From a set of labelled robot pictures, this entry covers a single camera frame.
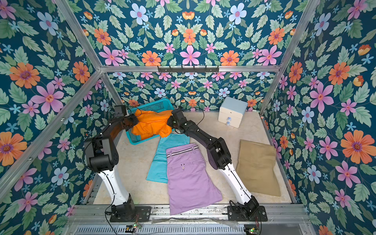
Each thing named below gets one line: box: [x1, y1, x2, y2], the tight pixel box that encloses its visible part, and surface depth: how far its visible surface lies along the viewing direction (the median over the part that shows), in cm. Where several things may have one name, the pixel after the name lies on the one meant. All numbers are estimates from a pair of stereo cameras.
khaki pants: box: [235, 139, 282, 197], surface depth 90 cm
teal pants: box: [145, 133, 190, 184], surface depth 93 cm
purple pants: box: [165, 143, 223, 216], surface depth 84 cm
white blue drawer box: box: [217, 96, 249, 129], surface depth 106 cm
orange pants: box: [131, 109, 173, 140], surface depth 101 cm
